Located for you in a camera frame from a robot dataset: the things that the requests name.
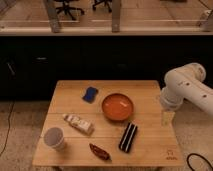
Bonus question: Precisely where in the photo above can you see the translucent yellowish gripper finger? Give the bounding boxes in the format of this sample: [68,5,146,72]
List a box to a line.
[162,111,175,126]

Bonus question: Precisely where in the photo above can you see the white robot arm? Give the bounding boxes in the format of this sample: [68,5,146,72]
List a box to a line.
[159,63,213,126]

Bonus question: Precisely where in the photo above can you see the orange bowl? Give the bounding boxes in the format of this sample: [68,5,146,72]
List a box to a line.
[101,93,134,121]

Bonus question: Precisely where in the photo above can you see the dark red chili pepper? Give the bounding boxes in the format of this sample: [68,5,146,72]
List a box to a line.
[89,143,110,160]

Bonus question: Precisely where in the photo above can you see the blue sponge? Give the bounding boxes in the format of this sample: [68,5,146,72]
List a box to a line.
[83,87,98,103]

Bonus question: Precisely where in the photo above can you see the white tube bottle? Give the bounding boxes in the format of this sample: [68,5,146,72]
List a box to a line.
[63,114,94,135]

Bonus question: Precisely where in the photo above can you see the grey paper cup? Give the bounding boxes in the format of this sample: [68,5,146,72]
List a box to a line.
[44,127,65,151]

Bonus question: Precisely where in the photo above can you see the black office chair right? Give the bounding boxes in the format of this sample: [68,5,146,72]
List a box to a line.
[91,0,113,14]

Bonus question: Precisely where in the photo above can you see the black office chair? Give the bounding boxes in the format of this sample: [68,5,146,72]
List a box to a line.
[54,0,85,21]
[91,0,113,14]

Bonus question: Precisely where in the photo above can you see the black office chair left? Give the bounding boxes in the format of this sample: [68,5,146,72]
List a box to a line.
[54,0,85,21]

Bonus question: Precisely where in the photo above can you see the black cable right floor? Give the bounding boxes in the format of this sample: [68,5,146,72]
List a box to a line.
[186,152,213,171]

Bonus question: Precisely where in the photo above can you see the black cable floor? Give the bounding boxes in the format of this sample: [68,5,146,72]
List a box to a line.
[0,99,16,158]
[186,152,213,171]

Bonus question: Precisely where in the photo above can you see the black cable left floor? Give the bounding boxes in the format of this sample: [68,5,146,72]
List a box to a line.
[0,99,16,158]

